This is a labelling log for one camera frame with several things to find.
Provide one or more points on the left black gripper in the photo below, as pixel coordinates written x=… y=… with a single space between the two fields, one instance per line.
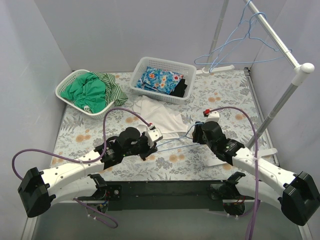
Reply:
x=146 y=147

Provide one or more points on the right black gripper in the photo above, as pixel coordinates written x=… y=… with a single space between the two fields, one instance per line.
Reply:
x=198 y=133

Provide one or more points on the blue wire hanger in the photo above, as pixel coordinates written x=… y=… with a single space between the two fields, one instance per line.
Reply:
x=186 y=136
x=201 y=60
x=250 y=37

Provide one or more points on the white tank top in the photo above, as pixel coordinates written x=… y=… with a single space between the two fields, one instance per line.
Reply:
x=168 y=121

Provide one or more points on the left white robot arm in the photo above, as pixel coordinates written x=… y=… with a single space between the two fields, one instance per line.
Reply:
x=41 y=189

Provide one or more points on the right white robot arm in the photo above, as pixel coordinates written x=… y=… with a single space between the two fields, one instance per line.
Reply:
x=295 y=194

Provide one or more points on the white oval laundry basket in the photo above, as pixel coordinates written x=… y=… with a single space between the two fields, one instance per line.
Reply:
x=69 y=80

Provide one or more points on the floral table mat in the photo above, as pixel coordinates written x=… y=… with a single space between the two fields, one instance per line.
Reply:
x=229 y=91

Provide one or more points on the green striped garment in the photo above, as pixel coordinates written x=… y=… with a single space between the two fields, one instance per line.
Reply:
x=113 y=92

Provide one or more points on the black cloth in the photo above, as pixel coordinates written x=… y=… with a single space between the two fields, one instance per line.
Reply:
x=179 y=90

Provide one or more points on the white rectangular basket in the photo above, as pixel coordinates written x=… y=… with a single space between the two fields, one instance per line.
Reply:
x=189 y=72

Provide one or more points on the green shirt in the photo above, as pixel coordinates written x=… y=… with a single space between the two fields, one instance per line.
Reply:
x=87 y=90

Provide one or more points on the blue floral cloth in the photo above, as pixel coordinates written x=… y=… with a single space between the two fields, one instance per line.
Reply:
x=158 y=80

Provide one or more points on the silver clothes rack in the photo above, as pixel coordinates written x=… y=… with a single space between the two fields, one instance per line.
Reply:
x=295 y=131

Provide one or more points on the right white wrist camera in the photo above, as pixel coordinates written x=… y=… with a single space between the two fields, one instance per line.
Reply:
x=211 y=116

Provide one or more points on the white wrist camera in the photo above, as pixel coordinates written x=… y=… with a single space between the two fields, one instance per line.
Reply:
x=153 y=135
x=211 y=116

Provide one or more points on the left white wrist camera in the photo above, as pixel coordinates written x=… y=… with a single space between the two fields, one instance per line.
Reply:
x=153 y=135

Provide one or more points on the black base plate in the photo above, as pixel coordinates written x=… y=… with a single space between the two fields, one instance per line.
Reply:
x=212 y=195

